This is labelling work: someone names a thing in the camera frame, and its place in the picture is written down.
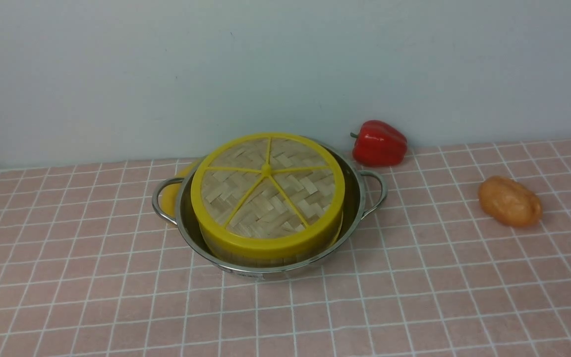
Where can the pink checkered tablecloth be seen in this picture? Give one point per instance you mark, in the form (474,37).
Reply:
(88,270)

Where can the red bell pepper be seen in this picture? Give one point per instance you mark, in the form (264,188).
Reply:
(378,144)

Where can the orange potato toy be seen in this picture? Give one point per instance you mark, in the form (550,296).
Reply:
(509,202)

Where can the yellow bamboo steamer basket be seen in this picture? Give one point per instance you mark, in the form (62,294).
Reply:
(274,250)

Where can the yellow object behind pot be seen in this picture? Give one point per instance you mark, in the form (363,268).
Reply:
(167,198)

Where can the yellow bamboo steamer lid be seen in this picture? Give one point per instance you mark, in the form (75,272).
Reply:
(258,183)

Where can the stainless steel pot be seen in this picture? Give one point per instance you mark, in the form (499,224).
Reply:
(354,211)

